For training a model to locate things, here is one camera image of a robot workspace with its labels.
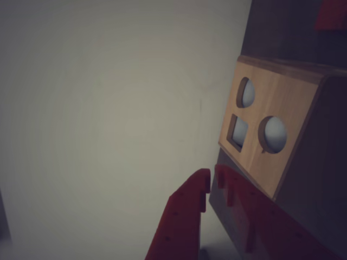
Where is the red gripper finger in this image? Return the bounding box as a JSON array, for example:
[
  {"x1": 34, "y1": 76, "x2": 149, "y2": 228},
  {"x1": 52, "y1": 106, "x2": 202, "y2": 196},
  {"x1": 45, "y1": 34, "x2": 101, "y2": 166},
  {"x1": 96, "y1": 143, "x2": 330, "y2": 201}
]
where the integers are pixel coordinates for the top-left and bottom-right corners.
[
  {"x1": 214, "y1": 164, "x2": 344, "y2": 260},
  {"x1": 145, "y1": 168, "x2": 211, "y2": 260}
]

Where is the wooden shape sorter box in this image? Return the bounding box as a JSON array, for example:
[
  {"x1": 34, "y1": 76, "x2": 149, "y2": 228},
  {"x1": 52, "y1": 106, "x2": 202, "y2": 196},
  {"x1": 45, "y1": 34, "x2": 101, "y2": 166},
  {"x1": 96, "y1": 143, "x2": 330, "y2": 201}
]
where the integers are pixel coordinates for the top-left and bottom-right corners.
[{"x1": 208, "y1": 55, "x2": 347, "y2": 260}]

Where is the red cube block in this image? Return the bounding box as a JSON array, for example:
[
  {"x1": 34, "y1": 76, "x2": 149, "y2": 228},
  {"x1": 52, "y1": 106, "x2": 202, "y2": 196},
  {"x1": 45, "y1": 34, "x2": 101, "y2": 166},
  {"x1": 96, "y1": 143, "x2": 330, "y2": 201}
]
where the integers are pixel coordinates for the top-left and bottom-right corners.
[{"x1": 313, "y1": 0, "x2": 347, "y2": 31}]

